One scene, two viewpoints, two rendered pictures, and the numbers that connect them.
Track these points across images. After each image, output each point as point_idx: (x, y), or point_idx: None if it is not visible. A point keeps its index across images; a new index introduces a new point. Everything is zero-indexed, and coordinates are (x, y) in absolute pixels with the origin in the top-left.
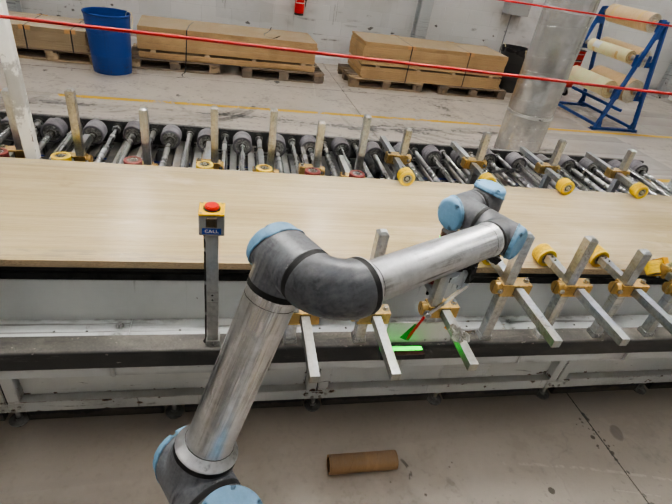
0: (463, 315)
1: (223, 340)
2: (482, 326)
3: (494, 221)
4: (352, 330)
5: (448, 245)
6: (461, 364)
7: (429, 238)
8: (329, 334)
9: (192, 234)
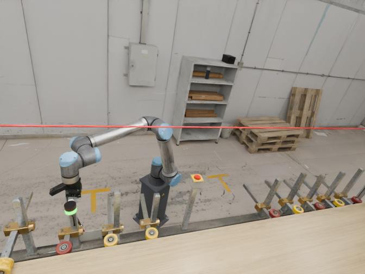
0: None
1: (179, 229)
2: (34, 248)
3: (87, 138)
4: (119, 238)
5: (114, 128)
6: None
7: None
8: (131, 239)
9: (219, 253)
